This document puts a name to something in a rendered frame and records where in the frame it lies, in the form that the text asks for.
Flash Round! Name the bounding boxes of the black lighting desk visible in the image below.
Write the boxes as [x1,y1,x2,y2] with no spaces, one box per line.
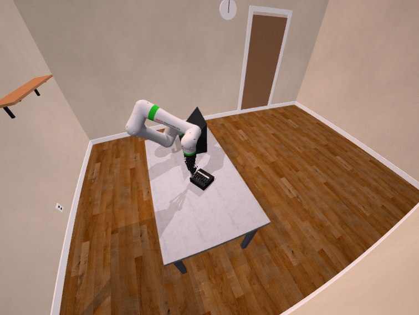
[190,168,214,191]

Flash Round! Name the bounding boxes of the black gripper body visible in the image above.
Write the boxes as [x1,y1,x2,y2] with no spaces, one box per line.
[186,159,196,167]

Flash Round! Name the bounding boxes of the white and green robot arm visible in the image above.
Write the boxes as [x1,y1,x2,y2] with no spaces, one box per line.
[125,100,201,161]

